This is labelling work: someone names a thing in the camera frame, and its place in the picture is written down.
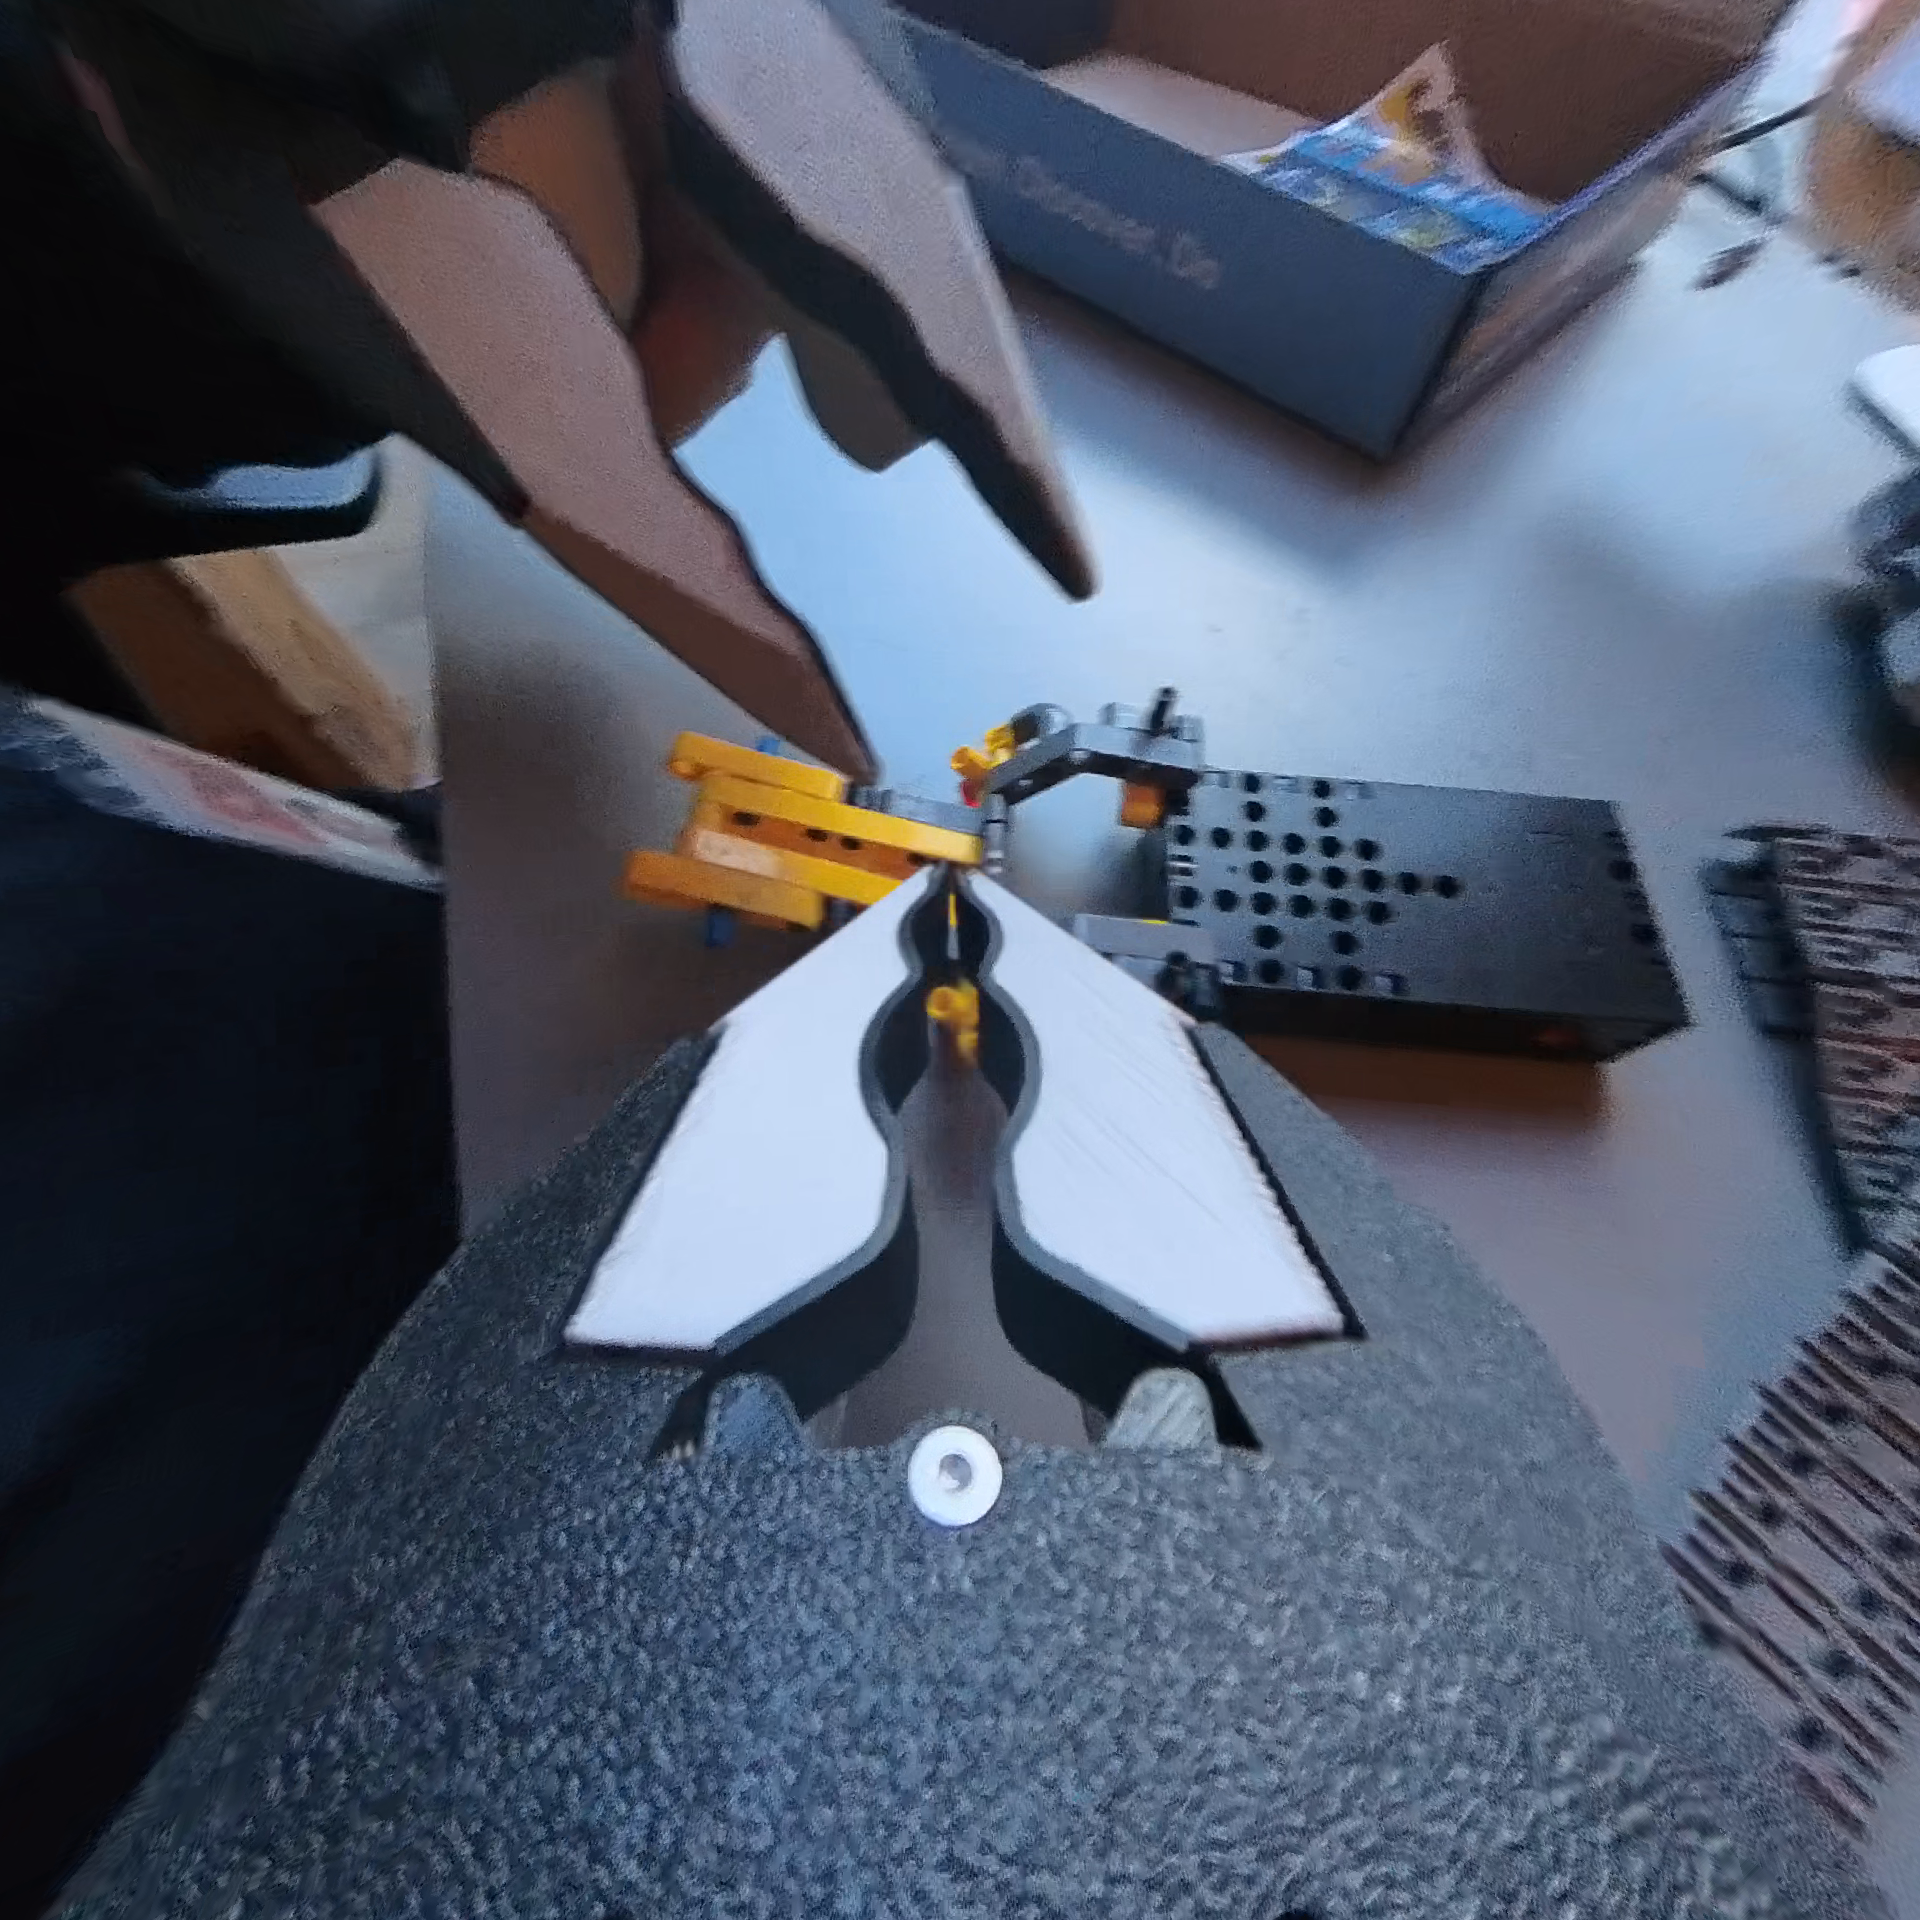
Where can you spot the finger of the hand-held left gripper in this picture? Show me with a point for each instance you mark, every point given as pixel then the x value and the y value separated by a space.
pixel 568 420
pixel 870 195

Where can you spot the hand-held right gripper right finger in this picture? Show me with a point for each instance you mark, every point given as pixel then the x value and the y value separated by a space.
pixel 1169 1185

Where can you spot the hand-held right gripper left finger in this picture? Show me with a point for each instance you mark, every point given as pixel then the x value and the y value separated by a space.
pixel 749 1185

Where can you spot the yellow grey brick arm assembly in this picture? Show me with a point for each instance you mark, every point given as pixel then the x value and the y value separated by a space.
pixel 780 842

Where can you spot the black perforated battery box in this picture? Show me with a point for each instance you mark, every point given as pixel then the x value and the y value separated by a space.
pixel 1424 914

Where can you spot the person's left forearm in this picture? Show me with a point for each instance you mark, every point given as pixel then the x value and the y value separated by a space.
pixel 77 571

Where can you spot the grey desk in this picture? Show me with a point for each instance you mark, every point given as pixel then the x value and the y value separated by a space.
pixel 1350 600

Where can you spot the navy cardboard box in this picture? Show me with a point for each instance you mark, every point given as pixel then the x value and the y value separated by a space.
pixel 1273 302

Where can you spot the clear badge holder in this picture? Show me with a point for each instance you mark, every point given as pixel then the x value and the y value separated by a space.
pixel 255 803

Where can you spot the blue printed booklet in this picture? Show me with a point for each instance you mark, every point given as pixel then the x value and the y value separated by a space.
pixel 1424 210

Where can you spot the grey brick motor block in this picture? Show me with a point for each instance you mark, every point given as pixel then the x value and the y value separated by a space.
pixel 1890 600

